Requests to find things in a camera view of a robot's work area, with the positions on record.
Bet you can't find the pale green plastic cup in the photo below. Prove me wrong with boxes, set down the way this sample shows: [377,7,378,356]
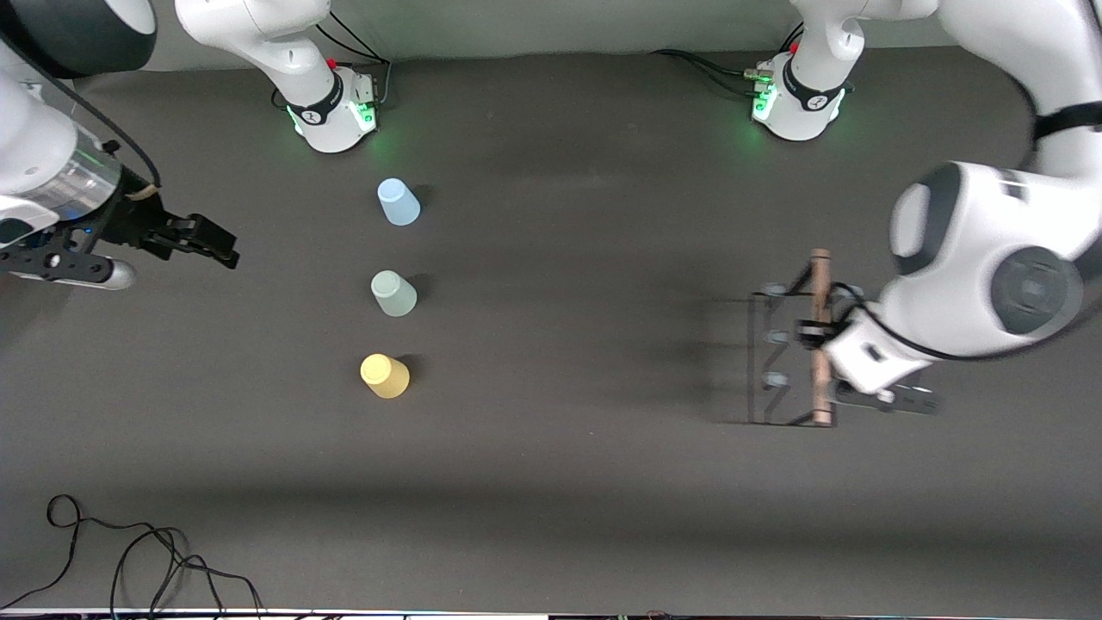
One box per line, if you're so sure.
[371,270,418,318]

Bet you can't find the light blue plastic cup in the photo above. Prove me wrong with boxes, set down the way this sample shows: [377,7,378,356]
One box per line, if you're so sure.
[377,178,422,226]

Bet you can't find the black wire cup holder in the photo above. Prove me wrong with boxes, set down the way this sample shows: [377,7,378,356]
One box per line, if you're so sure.
[745,248,866,429]

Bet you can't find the thin black loose cable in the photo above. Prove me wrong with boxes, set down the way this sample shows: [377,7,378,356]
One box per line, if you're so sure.
[0,493,263,617]

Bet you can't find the yellow plastic cup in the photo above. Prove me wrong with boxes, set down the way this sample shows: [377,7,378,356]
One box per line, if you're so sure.
[360,353,411,400]

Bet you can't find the black left arm base cables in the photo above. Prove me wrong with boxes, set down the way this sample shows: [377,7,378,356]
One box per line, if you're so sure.
[650,26,806,100]

